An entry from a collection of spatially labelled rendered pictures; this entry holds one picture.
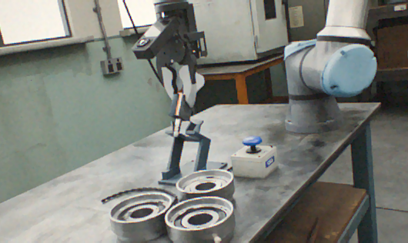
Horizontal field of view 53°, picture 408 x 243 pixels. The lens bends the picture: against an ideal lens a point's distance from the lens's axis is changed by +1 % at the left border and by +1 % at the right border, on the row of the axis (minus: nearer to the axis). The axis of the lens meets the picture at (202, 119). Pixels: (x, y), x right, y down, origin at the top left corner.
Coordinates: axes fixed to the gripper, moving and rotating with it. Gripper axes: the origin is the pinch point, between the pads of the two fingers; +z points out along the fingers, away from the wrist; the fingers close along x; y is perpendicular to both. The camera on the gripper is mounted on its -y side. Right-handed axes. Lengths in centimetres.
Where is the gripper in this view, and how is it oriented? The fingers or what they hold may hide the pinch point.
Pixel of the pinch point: (182, 102)
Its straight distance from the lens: 85.6
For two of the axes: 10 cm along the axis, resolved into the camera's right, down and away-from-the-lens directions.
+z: 1.6, 9.6, 2.3
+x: -8.2, 0.0, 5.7
